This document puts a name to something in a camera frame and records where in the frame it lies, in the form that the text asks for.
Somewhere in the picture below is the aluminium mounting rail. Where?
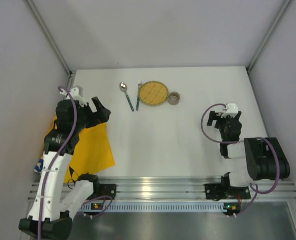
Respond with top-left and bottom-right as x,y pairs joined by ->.
27,176 -> 296,201

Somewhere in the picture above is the fork with green handle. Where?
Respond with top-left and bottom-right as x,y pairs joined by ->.
136,79 -> 143,110

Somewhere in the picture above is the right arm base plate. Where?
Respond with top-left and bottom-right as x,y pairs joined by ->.
204,183 -> 251,201

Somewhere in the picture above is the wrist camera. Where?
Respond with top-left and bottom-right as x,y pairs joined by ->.
221,103 -> 239,118
58,85 -> 87,107

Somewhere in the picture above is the slotted cable duct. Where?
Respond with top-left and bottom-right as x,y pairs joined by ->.
78,201 -> 240,213

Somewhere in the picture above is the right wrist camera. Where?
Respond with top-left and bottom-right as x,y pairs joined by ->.
221,103 -> 239,118

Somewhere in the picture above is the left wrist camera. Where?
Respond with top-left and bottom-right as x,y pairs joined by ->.
58,85 -> 87,107

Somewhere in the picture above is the yellow pikachu placemat cloth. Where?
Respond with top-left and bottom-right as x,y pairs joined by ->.
34,116 -> 115,186

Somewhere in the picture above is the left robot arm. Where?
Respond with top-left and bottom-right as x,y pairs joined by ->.
18,97 -> 111,240

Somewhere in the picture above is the aluminium frame post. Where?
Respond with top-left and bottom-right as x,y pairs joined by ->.
246,0 -> 294,74
23,0 -> 72,76

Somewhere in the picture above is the round woven bamboo plate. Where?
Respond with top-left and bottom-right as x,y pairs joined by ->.
139,81 -> 169,106

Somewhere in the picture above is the right aluminium frame post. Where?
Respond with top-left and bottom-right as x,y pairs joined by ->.
246,0 -> 294,74

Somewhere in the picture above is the speckled ceramic cup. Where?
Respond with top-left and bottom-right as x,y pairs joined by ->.
167,91 -> 181,106

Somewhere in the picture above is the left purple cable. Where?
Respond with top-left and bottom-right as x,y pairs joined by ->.
36,85 -> 113,238

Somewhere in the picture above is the left aluminium frame post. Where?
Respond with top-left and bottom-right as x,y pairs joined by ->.
23,0 -> 72,76

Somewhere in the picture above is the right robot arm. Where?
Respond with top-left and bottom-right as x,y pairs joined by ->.
205,111 -> 291,201

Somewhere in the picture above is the spoon with green handle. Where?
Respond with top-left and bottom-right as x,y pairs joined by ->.
119,82 -> 134,111

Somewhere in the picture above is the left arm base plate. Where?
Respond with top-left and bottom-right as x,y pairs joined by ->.
87,183 -> 117,200

